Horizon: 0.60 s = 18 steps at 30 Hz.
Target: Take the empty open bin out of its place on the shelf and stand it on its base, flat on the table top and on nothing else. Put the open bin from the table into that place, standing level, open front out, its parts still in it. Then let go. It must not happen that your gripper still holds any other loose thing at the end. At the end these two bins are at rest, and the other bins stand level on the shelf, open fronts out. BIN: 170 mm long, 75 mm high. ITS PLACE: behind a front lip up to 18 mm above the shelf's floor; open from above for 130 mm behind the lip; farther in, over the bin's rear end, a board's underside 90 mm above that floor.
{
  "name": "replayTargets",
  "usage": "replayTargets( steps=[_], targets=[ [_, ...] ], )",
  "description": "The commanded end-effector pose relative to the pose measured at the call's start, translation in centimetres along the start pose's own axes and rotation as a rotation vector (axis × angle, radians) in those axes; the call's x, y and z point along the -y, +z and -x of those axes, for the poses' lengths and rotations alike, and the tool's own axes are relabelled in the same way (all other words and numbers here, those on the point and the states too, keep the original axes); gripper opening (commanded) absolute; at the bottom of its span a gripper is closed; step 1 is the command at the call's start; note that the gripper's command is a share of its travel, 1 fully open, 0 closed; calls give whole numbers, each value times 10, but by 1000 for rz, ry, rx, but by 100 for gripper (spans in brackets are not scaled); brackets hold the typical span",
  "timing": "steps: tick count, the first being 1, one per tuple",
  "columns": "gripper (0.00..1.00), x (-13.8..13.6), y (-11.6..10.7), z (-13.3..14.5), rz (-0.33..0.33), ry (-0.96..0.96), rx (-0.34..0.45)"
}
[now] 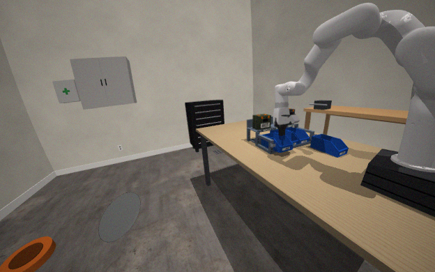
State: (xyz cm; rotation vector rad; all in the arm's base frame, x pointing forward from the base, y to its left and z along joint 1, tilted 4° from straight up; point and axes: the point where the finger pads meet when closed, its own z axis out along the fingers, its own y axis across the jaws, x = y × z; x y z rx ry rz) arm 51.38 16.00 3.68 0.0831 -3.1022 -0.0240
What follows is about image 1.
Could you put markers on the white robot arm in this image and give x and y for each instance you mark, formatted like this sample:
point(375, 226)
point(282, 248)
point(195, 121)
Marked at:
point(415, 52)

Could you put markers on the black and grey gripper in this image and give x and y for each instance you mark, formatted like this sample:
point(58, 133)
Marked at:
point(278, 119)

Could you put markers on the black tool case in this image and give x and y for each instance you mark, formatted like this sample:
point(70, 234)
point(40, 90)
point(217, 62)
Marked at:
point(292, 111)

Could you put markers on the dark green tool case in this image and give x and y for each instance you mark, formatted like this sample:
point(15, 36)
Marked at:
point(261, 121)

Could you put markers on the blue bin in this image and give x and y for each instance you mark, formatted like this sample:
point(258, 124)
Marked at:
point(330, 145)
point(289, 134)
point(279, 141)
point(300, 134)

